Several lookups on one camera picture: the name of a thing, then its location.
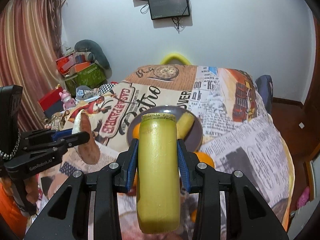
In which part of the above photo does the peeled sweet potato piece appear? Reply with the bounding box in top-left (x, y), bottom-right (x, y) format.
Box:
top-left (71, 109), bottom-right (101, 165)

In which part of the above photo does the sugarcane piece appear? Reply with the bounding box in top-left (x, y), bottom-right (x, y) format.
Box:
top-left (176, 112), bottom-right (195, 139)
top-left (136, 113), bottom-right (181, 234)

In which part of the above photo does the large Dole orange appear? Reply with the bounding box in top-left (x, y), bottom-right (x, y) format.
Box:
top-left (132, 122), bottom-right (140, 139)

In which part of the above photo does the left hand holding gripper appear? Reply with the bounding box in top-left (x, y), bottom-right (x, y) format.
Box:
top-left (0, 173), bottom-right (40, 205)

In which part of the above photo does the red box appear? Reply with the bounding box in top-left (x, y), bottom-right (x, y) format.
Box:
top-left (38, 86), bottom-right (63, 119)

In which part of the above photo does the pink toy figure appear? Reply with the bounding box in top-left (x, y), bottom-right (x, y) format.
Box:
top-left (59, 89), bottom-right (76, 110)

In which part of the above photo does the small mandarin at edge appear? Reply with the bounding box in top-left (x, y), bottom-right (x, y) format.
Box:
top-left (190, 210), bottom-right (197, 223)

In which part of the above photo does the green storage box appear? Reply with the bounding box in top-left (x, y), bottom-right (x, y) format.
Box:
top-left (65, 63), bottom-right (106, 96)

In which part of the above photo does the grey plush toy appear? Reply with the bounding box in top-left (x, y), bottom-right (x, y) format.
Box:
top-left (74, 40), bottom-right (110, 70)

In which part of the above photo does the newspaper print tablecloth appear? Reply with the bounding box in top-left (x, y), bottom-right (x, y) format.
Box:
top-left (38, 65), bottom-right (295, 228)

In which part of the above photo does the striped red curtain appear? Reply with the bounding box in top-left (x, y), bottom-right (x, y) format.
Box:
top-left (1, 0), bottom-right (64, 131)

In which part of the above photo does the purple ceramic plate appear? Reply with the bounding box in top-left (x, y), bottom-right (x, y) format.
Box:
top-left (126, 105), bottom-right (203, 152)

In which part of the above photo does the yellow chair back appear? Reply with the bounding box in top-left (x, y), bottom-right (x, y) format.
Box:
top-left (160, 53), bottom-right (192, 65)

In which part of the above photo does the small black monitor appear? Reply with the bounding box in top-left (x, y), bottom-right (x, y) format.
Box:
top-left (148, 0), bottom-right (190, 21)

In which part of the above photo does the black monitor cable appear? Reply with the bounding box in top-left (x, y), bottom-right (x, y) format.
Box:
top-left (171, 16), bottom-right (186, 34)

